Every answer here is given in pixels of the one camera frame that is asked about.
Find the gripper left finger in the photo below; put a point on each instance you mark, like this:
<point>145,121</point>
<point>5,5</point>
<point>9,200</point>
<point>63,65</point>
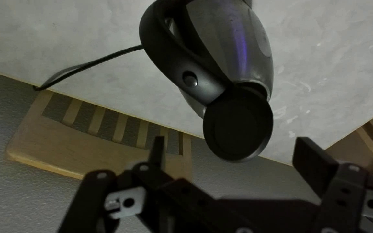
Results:
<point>160,191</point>

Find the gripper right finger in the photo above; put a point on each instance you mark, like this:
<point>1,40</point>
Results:
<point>338,187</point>

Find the black round kettle lid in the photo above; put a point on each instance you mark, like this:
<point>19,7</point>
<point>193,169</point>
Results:
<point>238,126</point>

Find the grey steel electric kettle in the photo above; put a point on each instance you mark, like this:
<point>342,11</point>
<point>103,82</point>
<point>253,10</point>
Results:
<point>214,64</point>

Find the wooden chair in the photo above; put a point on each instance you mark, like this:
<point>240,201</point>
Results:
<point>102,142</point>
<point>367,142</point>

